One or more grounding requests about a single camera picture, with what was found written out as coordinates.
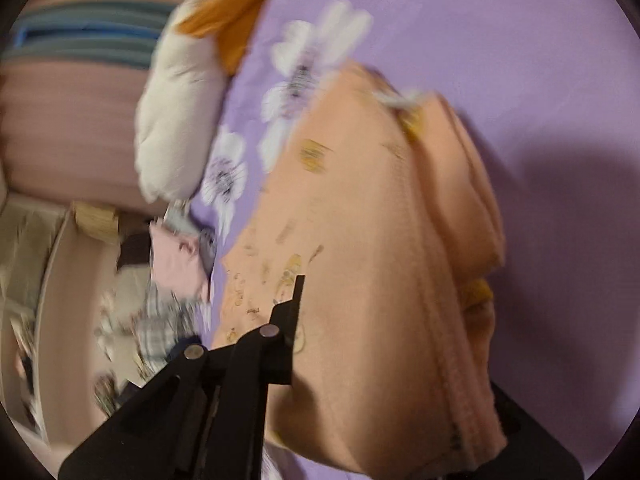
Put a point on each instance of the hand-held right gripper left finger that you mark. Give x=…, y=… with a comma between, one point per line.
x=220, y=400

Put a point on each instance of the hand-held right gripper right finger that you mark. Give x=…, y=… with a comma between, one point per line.
x=535, y=455

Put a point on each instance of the orange printed baby garment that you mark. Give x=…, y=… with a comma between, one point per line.
x=360, y=260

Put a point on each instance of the pink folded top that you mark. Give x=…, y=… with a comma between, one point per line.
x=177, y=265

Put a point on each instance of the beige pillow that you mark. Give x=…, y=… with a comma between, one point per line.
x=131, y=287

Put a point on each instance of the dark brown cushion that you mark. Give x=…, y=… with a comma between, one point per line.
x=135, y=252

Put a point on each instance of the yellow fringed cloth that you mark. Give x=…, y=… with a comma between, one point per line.
x=95, y=222

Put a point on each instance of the white duck plush pillow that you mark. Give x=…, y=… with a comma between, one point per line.
x=175, y=110

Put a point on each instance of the blue-grey curtain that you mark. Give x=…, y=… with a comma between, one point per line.
x=100, y=12
x=85, y=55

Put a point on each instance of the window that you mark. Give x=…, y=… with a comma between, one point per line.
x=55, y=35

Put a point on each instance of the purple floral blanket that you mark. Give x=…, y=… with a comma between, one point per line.
x=500, y=35

